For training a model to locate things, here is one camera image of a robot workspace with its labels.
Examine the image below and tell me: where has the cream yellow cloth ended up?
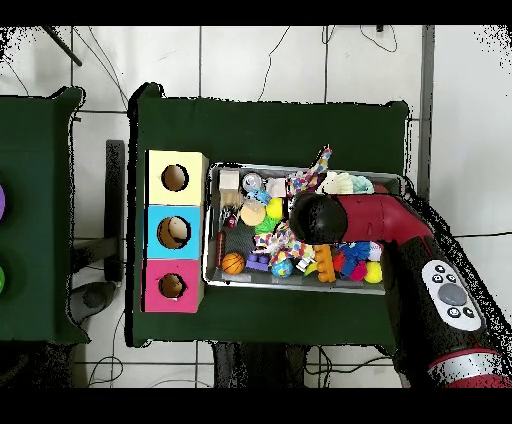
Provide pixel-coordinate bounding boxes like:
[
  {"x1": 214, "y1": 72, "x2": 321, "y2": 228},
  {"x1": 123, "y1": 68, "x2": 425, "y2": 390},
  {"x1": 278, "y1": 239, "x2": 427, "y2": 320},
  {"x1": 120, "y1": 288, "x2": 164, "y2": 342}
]
[{"x1": 315, "y1": 171, "x2": 353, "y2": 195}]

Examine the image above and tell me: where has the mint green cloth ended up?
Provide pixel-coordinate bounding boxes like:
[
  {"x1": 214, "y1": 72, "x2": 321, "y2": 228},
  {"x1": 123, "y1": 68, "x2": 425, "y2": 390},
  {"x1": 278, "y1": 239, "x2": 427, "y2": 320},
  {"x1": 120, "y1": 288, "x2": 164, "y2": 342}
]
[{"x1": 350, "y1": 175, "x2": 375, "y2": 195}]

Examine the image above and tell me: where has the metal mesh bin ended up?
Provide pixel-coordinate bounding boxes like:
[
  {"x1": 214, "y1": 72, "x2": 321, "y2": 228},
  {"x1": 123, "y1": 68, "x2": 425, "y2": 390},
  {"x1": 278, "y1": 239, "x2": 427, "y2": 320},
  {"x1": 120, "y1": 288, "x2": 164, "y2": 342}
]
[{"x1": 201, "y1": 161, "x2": 403, "y2": 296}]

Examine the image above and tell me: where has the green spiky ball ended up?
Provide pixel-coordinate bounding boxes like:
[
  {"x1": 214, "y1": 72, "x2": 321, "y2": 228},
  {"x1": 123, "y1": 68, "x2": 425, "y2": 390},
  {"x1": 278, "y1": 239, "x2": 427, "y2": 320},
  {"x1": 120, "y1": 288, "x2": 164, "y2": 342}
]
[{"x1": 253, "y1": 217, "x2": 281, "y2": 235}]

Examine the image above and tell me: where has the yellow smiley ball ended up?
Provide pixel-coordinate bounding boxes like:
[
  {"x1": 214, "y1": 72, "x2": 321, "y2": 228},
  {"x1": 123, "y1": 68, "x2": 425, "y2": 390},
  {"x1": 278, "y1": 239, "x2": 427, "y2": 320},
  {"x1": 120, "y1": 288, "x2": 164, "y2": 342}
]
[{"x1": 265, "y1": 197, "x2": 284, "y2": 220}]

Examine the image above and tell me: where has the plain wooden cube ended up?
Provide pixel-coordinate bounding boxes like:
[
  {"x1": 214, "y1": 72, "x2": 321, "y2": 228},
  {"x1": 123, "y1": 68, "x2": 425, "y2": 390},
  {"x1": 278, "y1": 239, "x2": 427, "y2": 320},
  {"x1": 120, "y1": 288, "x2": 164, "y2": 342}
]
[
  {"x1": 265, "y1": 177, "x2": 287, "y2": 198},
  {"x1": 218, "y1": 169, "x2": 240, "y2": 191}
]

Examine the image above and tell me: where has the small orange basketball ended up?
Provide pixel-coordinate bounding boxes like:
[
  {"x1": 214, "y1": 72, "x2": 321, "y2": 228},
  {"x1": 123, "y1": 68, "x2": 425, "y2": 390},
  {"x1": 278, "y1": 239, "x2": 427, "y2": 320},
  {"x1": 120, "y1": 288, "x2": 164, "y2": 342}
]
[{"x1": 220, "y1": 252, "x2": 246, "y2": 276}]

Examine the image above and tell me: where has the dark green table cloth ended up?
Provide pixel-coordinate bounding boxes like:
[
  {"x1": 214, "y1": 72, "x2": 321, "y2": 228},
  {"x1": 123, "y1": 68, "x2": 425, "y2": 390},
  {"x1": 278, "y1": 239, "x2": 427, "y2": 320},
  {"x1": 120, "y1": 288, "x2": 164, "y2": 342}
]
[{"x1": 125, "y1": 82, "x2": 411, "y2": 348}]

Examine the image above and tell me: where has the blue puffer ball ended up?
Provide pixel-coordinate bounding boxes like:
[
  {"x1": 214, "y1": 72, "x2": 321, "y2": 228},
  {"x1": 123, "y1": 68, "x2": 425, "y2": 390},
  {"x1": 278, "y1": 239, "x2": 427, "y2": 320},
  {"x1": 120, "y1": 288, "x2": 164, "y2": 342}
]
[{"x1": 337, "y1": 241, "x2": 371, "y2": 277}]

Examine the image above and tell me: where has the black upright panel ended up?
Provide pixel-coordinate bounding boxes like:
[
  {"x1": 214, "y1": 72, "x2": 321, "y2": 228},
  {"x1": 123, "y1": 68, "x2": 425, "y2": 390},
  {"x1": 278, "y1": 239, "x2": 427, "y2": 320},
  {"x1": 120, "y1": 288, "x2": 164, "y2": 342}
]
[{"x1": 104, "y1": 139, "x2": 126, "y2": 281}]

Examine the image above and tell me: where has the grey floor stand base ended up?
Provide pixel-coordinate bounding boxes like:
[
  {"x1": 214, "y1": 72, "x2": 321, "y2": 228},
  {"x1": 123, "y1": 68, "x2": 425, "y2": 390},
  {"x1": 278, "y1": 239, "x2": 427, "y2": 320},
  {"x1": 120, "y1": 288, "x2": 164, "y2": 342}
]
[{"x1": 65, "y1": 280, "x2": 118, "y2": 326}]

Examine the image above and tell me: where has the green cloth side table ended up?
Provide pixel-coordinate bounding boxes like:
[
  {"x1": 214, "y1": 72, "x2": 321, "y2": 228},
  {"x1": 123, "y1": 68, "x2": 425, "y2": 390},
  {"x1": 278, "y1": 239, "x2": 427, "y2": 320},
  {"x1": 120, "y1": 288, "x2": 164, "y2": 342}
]
[{"x1": 0, "y1": 86, "x2": 91, "y2": 345}]

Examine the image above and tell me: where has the dark slanted rod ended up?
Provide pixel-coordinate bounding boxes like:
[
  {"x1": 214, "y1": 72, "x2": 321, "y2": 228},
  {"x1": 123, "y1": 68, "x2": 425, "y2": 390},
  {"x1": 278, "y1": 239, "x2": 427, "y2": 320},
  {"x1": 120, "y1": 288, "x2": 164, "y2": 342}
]
[{"x1": 40, "y1": 25, "x2": 84, "y2": 69}]

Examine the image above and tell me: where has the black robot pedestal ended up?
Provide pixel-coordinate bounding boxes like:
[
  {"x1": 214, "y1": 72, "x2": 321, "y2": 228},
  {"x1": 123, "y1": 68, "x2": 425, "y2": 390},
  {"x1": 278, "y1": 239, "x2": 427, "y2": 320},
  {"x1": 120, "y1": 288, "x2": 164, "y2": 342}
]
[{"x1": 211, "y1": 341, "x2": 309, "y2": 388}]

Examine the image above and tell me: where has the thin black floor cable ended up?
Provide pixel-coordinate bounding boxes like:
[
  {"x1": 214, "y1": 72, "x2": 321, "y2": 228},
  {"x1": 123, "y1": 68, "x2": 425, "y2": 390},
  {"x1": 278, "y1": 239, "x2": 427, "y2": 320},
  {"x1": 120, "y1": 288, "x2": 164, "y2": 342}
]
[{"x1": 257, "y1": 25, "x2": 292, "y2": 102}]

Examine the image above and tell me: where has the thin looped floor cable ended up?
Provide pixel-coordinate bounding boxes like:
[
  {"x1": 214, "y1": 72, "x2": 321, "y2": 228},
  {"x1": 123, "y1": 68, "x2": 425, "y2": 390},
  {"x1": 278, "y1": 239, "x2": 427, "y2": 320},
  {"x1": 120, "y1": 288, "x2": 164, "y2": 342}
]
[{"x1": 359, "y1": 25, "x2": 398, "y2": 54}]

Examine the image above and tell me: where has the black floor power cable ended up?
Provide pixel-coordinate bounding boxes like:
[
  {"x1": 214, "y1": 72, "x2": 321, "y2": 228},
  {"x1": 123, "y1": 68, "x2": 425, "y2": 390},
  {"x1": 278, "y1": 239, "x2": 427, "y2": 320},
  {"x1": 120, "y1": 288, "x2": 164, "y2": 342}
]
[{"x1": 453, "y1": 230, "x2": 512, "y2": 239}]

